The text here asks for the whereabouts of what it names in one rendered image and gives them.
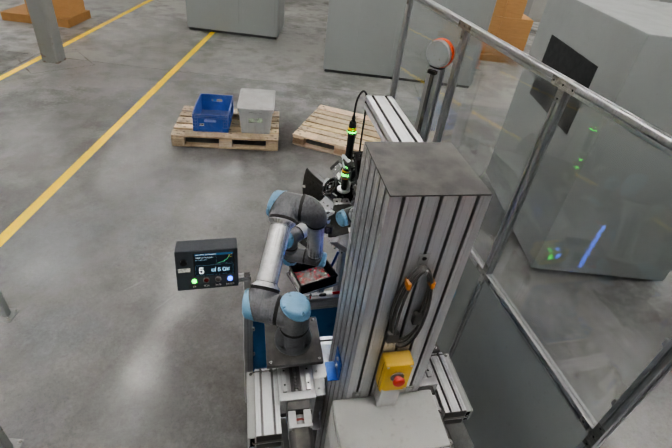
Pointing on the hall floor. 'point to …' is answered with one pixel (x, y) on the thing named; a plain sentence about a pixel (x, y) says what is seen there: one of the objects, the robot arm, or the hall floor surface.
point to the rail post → (247, 350)
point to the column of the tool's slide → (429, 102)
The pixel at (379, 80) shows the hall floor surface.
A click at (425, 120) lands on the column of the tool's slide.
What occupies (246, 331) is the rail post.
